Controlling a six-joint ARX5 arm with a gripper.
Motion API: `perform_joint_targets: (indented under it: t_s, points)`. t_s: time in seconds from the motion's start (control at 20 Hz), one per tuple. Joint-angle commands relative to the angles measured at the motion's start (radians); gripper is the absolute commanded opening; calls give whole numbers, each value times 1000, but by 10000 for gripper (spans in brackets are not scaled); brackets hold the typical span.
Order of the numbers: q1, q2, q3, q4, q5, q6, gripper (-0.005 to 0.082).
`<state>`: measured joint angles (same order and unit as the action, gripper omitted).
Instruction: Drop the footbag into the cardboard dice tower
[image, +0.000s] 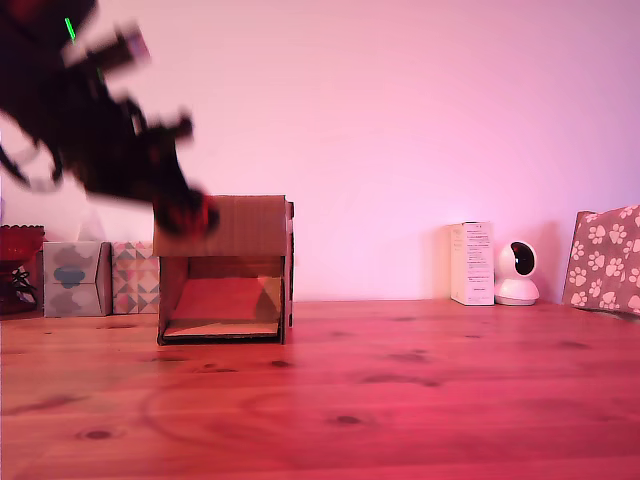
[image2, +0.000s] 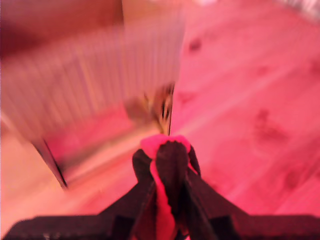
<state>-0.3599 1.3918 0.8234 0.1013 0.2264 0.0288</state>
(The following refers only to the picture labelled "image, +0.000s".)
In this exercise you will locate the red and black footbag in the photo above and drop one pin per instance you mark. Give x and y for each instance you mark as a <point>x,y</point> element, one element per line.
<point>186,217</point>

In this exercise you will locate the cardboard dice tower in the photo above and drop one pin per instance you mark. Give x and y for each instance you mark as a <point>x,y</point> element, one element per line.
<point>250,225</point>

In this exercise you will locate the white tissue sheet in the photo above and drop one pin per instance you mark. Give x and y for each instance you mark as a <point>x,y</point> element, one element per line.
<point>91,230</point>

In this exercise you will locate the triangle print tissue box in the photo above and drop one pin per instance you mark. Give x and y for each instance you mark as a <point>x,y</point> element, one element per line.
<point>134,280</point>

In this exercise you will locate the cloud print tissue box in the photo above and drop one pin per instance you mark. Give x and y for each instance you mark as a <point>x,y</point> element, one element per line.
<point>70,280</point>

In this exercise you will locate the red glass stemmed bowl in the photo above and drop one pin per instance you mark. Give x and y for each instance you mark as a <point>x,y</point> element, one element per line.
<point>17,245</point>

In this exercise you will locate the black ribbon bow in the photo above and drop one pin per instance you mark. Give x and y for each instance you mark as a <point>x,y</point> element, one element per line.
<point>22,287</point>

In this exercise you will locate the white printed carton box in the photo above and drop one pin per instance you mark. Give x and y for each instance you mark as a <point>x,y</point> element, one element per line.
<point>472,265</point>

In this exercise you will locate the paw print fabric bag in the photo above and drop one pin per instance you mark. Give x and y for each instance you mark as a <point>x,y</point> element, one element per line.
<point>602,260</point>

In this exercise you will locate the small white round camera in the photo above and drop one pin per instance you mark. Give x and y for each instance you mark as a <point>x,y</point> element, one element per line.
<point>517,280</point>

